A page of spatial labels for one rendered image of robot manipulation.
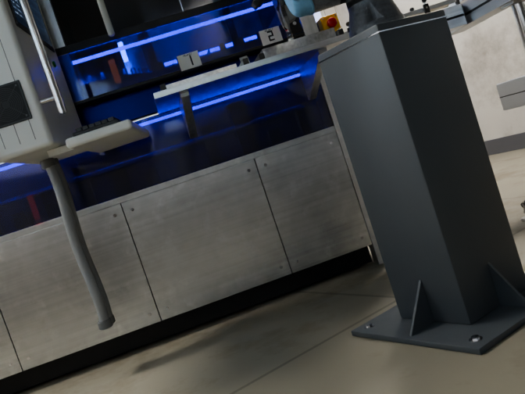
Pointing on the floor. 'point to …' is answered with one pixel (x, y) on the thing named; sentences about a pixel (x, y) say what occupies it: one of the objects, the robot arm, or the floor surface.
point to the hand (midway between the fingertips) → (286, 28)
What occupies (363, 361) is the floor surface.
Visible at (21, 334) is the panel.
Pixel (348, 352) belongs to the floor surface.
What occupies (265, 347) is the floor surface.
